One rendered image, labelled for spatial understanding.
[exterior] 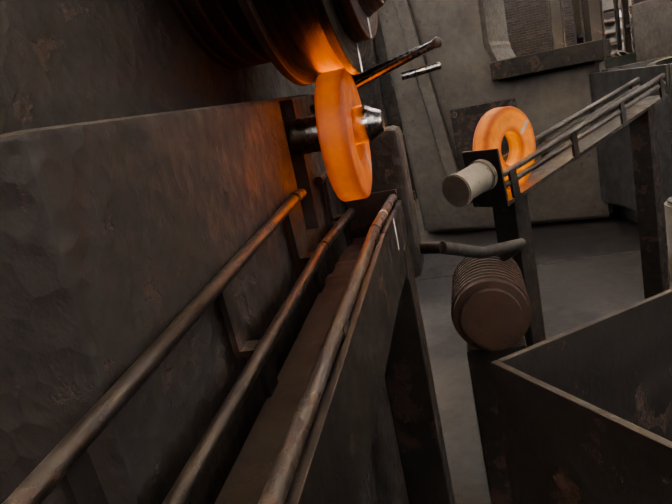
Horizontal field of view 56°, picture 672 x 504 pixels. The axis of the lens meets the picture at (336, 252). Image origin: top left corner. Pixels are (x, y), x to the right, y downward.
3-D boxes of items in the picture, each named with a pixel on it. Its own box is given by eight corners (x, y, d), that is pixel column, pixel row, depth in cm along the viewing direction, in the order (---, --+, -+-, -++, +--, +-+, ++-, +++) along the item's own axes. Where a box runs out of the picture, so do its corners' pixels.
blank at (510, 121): (499, 206, 122) (513, 206, 119) (460, 150, 113) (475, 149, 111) (531, 147, 127) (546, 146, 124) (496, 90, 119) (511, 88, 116)
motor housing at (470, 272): (491, 564, 114) (445, 286, 101) (486, 488, 134) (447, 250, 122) (566, 562, 111) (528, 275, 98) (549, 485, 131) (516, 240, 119)
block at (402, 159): (357, 287, 101) (327, 140, 96) (364, 273, 109) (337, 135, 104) (423, 279, 99) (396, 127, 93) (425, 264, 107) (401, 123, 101)
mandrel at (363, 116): (252, 133, 81) (256, 166, 80) (239, 125, 76) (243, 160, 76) (383, 107, 77) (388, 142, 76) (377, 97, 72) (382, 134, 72)
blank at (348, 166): (312, 148, 66) (343, 142, 65) (313, 45, 74) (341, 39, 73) (349, 226, 79) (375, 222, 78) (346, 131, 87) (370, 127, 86)
